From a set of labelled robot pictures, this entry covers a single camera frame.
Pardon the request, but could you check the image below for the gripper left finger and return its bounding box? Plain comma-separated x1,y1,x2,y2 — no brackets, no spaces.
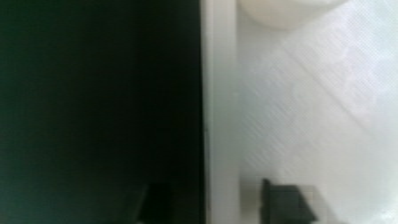
137,183,174,224

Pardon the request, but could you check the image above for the white square tabletop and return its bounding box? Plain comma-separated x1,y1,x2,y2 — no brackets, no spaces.
201,0,398,224

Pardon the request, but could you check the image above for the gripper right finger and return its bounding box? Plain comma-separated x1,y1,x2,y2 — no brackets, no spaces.
259,179,316,224

